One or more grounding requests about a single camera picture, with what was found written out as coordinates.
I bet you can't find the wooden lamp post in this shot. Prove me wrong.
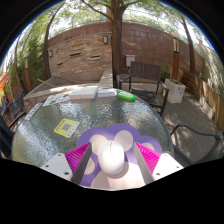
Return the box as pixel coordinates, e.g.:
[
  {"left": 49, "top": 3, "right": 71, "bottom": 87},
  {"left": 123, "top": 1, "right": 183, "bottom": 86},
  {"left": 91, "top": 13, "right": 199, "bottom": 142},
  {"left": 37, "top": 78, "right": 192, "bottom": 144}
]
[
  {"left": 23, "top": 52, "right": 33, "bottom": 93},
  {"left": 170, "top": 32, "right": 181, "bottom": 80}
]

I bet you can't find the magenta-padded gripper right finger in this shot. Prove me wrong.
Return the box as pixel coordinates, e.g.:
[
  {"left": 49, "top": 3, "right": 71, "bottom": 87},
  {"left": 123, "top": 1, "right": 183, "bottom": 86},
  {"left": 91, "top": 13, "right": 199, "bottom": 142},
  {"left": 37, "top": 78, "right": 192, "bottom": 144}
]
[{"left": 133, "top": 142, "right": 184, "bottom": 186}]

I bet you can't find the white computer mouse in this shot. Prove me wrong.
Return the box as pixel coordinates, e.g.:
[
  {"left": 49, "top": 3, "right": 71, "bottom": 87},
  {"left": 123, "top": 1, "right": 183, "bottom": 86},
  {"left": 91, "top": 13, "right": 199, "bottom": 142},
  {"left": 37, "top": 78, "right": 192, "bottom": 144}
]
[{"left": 97, "top": 139, "right": 126, "bottom": 175}]

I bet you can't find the colourful printed pamphlet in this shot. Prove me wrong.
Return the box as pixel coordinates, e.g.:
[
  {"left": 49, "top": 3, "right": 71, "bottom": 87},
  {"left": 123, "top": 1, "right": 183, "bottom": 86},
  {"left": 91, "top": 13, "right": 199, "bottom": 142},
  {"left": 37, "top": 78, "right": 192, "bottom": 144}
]
[{"left": 42, "top": 91, "right": 73, "bottom": 108}]

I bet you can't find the yellow square card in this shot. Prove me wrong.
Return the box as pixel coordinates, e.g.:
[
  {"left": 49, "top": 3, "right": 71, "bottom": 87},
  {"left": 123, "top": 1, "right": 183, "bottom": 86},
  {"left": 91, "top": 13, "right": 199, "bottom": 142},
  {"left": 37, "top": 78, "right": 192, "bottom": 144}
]
[{"left": 53, "top": 118, "right": 81, "bottom": 139}]

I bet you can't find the white open book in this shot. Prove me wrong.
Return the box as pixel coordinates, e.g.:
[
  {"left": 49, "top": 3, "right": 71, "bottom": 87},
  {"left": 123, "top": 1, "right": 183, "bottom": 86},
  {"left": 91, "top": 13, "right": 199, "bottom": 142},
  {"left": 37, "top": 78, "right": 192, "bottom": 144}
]
[{"left": 68, "top": 85, "right": 99, "bottom": 100}]

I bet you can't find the white and blue booklet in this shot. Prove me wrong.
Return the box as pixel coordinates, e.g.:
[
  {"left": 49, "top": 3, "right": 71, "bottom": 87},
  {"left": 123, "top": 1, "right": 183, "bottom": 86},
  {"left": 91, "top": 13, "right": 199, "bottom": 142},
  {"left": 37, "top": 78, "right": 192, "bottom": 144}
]
[{"left": 97, "top": 87, "right": 118, "bottom": 98}]

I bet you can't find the green small packet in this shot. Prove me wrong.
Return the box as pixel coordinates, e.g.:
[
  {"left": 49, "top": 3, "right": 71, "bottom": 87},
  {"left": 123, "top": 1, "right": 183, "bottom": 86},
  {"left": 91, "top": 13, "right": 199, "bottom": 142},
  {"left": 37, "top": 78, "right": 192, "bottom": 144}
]
[{"left": 116, "top": 91, "right": 137, "bottom": 102}]

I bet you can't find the slim straight tree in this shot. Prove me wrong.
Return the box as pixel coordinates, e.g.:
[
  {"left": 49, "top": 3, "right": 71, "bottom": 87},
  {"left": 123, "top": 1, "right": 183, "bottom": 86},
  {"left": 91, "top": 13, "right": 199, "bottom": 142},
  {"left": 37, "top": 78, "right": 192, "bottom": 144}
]
[{"left": 181, "top": 16, "right": 196, "bottom": 75}]

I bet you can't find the black mesh chair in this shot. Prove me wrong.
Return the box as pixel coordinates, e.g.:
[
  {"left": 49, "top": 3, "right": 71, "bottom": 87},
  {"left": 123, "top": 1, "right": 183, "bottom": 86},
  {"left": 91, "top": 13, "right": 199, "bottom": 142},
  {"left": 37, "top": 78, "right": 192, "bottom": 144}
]
[{"left": 8, "top": 88, "right": 26, "bottom": 128}]

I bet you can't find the grey printed sheet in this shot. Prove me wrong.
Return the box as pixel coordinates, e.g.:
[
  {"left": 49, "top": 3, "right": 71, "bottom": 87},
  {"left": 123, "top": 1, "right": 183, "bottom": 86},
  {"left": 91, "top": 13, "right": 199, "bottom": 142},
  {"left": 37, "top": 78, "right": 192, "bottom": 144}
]
[{"left": 23, "top": 102, "right": 44, "bottom": 122}]

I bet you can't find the orange parasol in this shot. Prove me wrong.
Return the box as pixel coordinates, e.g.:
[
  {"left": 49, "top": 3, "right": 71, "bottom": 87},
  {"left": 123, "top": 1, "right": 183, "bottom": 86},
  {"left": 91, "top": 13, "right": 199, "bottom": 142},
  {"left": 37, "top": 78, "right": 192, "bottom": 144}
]
[{"left": 0, "top": 72, "right": 10, "bottom": 93}]

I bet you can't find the purple paw-print mouse pad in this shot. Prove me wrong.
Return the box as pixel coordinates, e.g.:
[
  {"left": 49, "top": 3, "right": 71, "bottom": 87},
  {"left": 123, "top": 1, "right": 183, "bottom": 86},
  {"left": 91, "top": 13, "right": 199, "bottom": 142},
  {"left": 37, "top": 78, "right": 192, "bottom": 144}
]
[{"left": 76, "top": 123, "right": 163, "bottom": 190}]

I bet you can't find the raised stone basin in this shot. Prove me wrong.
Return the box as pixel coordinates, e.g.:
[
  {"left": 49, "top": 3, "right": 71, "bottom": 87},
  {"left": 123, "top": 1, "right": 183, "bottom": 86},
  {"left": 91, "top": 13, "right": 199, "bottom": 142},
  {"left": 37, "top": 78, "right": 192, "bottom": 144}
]
[{"left": 23, "top": 68, "right": 116, "bottom": 101}]

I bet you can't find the wooden plank fence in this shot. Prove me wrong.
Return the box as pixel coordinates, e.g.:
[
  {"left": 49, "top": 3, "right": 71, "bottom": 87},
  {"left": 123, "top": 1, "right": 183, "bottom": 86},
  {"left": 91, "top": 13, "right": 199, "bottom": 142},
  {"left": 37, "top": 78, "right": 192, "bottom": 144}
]
[{"left": 181, "top": 71, "right": 224, "bottom": 131}]

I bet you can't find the white square planter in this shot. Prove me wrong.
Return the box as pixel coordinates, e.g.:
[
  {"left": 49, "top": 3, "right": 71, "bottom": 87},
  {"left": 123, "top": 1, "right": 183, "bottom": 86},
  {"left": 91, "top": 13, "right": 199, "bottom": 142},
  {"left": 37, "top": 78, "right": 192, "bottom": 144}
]
[{"left": 164, "top": 78, "right": 186, "bottom": 104}]

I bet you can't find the slim curved tree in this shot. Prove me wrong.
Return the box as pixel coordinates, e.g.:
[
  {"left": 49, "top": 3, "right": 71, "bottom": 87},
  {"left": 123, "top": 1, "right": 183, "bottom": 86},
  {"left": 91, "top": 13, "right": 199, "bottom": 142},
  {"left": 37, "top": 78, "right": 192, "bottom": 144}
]
[{"left": 42, "top": 3, "right": 65, "bottom": 80}]

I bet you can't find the large forked tree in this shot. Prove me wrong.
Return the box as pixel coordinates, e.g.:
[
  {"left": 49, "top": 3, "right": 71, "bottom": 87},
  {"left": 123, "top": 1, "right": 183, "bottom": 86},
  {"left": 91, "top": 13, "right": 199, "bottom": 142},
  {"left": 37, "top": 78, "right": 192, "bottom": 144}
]
[{"left": 79, "top": 0, "right": 151, "bottom": 76}]

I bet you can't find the dark metal mesh armchair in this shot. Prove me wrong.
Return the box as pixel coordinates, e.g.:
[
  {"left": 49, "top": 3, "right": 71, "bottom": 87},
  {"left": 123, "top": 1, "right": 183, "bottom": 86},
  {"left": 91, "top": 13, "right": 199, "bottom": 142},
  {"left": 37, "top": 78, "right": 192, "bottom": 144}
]
[{"left": 169, "top": 123, "right": 224, "bottom": 164}]

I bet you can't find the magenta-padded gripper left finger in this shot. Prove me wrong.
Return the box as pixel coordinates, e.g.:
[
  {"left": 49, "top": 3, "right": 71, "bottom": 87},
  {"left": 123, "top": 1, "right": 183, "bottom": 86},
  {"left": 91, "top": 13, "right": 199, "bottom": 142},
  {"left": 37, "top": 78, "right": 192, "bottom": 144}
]
[{"left": 40, "top": 142, "right": 94, "bottom": 186}]

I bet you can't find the grey electrical wall box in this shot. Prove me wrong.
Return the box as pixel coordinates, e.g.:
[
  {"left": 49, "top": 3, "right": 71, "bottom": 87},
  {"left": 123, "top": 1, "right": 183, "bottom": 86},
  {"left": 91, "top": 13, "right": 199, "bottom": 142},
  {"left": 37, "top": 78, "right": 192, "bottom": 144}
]
[{"left": 125, "top": 54, "right": 136, "bottom": 68}]

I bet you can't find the dark wooden bench chair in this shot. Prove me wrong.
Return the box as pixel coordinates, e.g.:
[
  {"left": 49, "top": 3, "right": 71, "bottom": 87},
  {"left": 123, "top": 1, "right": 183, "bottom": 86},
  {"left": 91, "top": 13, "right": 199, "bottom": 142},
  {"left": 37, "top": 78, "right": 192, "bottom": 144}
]
[{"left": 118, "top": 60, "right": 170, "bottom": 117}]

